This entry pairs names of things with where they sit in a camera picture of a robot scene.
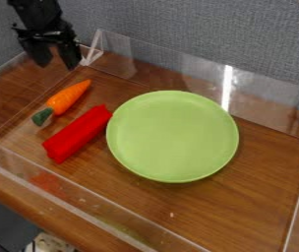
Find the clear acrylic enclosure walls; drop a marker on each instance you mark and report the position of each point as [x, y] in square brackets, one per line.
[105, 209]

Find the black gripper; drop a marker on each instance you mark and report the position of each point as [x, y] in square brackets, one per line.
[58, 33]

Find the orange toy carrot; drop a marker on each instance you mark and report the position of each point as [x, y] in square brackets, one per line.
[62, 101]

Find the light green plate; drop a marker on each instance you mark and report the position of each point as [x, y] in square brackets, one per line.
[173, 136]

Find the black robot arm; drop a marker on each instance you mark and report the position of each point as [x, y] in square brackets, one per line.
[38, 13]

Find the clear acrylic corner bracket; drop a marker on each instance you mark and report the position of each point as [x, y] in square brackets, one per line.
[94, 51]

